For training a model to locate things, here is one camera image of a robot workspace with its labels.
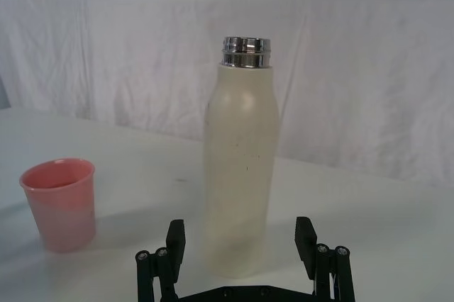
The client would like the white wrinkled draped sheet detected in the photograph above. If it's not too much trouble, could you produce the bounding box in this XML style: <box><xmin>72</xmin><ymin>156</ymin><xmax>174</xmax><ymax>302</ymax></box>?
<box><xmin>0</xmin><ymin>0</ymin><xmax>454</xmax><ymax>190</ymax></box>

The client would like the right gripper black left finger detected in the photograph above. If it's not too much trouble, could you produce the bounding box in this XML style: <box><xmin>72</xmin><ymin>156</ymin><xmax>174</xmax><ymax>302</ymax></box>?
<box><xmin>134</xmin><ymin>219</ymin><xmax>187</xmax><ymax>302</ymax></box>

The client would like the cream vacuum bottle steel neck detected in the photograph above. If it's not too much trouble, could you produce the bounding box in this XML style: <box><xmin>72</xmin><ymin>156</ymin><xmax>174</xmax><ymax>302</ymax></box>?
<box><xmin>202</xmin><ymin>35</ymin><xmax>281</xmax><ymax>279</ymax></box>

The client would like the pink plastic cup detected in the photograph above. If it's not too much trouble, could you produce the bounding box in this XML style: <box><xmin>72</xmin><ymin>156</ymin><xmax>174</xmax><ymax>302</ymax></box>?
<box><xmin>18</xmin><ymin>157</ymin><xmax>97</xmax><ymax>255</ymax></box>

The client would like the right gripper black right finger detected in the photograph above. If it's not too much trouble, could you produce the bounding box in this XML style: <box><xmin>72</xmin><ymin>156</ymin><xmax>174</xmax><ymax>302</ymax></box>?
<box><xmin>294</xmin><ymin>216</ymin><xmax>356</xmax><ymax>302</ymax></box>

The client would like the white table cloth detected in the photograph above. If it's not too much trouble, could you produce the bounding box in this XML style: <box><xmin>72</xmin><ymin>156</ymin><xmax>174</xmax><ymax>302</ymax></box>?
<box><xmin>0</xmin><ymin>106</ymin><xmax>454</xmax><ymax>302</ymax></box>

